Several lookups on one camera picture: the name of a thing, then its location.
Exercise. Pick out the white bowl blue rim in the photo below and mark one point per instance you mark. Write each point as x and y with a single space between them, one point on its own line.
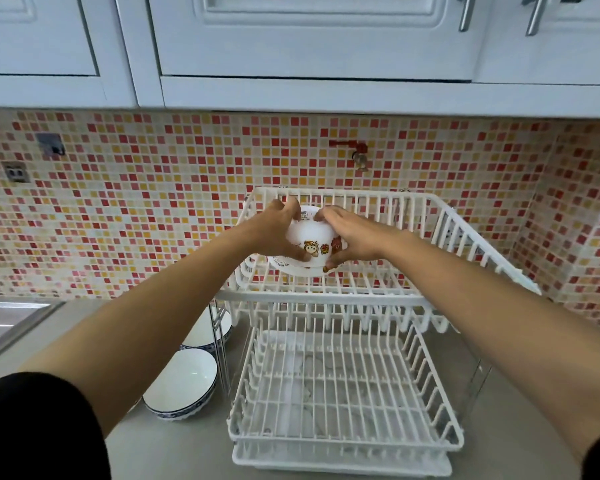
182 384
207 329

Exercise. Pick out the black left sleeve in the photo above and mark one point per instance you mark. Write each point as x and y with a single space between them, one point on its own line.
35 429

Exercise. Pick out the person's right hand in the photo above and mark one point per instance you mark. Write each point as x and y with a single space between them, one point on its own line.
352 234

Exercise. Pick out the person's left forearm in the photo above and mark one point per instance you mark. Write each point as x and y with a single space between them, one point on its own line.
140 319

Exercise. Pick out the white wall cabinet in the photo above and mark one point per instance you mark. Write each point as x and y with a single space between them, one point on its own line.
300 44

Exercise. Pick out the person's right forearm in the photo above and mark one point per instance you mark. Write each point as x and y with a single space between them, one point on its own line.
490 314

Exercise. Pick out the steel kitchen sink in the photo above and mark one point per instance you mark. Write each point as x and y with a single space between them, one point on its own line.
7 322

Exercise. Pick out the white two-tier dish rack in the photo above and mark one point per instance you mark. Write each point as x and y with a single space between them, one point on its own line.
350 319

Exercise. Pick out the grey wall hook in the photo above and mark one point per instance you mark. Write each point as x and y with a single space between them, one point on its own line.
50 144

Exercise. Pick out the grey wall socket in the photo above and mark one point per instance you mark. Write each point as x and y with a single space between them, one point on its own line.
15 172

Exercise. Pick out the person's left hand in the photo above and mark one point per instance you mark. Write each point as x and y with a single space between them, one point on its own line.
270 229

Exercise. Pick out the white cartoon print bowl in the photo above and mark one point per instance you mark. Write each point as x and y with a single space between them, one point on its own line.
307 244

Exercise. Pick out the person's left thumb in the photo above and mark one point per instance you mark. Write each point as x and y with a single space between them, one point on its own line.
296 249

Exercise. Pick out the person's right thumb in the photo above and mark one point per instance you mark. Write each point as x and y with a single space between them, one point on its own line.
334 258

